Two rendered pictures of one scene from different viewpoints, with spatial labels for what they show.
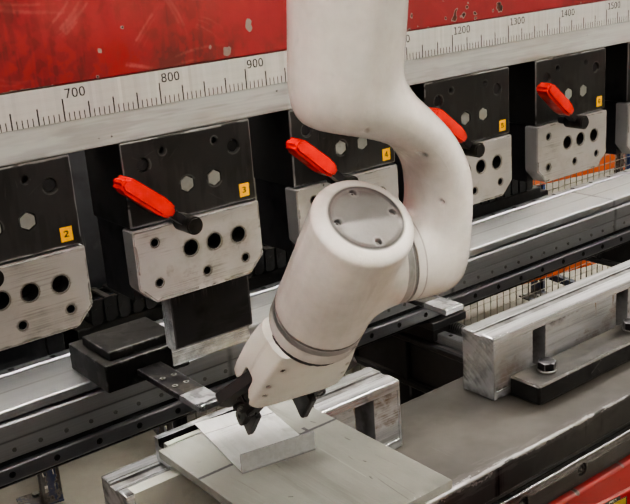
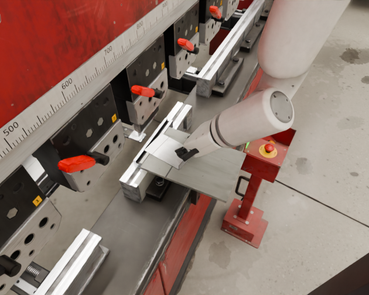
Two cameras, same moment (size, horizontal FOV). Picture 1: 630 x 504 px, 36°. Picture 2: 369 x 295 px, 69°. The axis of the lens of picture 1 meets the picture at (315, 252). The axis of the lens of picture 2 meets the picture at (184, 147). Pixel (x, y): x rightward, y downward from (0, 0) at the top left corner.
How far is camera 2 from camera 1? 0.57 m
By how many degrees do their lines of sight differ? 39
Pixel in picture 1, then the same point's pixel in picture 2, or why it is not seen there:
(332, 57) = (307, 51)
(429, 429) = (195, 115)
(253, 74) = (164, 10)
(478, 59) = not seen: outside the picture
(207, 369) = not seen: hidden behind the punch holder
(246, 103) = (162, 26)
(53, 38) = (95, 23)
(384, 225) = (287, 108)
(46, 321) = (113, 155)
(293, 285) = (241, 132)
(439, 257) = not seen: hidden behind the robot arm
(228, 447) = (165, 158)
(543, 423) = (227, 104)
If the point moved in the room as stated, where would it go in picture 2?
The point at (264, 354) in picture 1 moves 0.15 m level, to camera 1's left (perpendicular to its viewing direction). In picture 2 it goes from (209, 147) to (148, 172)
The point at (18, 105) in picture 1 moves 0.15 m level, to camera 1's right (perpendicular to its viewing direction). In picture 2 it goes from (88, 69) to (174, 45)
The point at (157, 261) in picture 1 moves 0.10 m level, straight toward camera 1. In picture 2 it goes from (142, 110) to (167, 136)
